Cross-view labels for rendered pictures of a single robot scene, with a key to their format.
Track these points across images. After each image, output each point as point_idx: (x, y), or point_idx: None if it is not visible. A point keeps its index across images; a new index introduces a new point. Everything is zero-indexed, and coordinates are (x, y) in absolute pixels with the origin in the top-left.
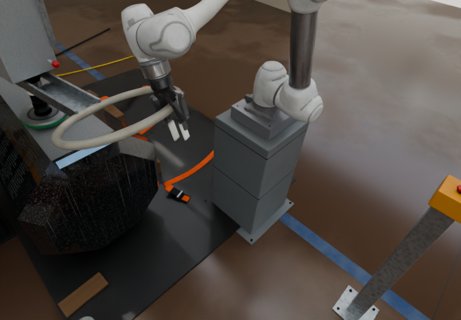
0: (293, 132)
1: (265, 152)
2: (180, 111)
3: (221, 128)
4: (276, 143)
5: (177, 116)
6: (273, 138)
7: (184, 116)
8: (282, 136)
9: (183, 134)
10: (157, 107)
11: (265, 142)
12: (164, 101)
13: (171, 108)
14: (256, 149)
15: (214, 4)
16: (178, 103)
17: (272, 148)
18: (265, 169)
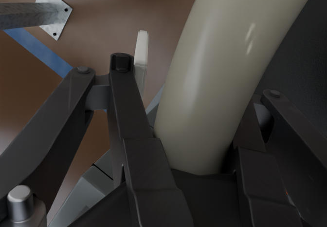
0: (49, 226)
1: (90, 175)
2: (111, 123)
3: None
4: (70, 198)
5: (134, 89)
6: (78, 210)
7: (76, 80)
8: (63, 214)
9: (140, 39)
10: (313, 163)
11: (89, 199)
12: (225, 189)
13: (158, 124)
14: (109, 186)
15: None
16: (51, 144)
17: (76, 183)
18: (107, 151)
